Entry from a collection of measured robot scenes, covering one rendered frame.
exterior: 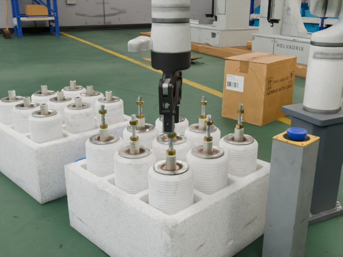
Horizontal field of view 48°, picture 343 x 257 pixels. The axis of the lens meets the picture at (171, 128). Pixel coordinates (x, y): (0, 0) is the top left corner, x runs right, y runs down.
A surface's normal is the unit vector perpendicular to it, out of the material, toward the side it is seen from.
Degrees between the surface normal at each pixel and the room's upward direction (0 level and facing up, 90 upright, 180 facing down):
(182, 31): 81
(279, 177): 90
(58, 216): 0
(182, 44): 90
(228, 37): 90
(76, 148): 90
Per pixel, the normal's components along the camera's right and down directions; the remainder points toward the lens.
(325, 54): -0.46, 0.29
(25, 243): 0.00, -0.95
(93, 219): -0.71, 0.23
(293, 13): 0.40, -0.17
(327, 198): 0.45, 0.29
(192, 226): 0.70, 0.23
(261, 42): -0.89, 0.15
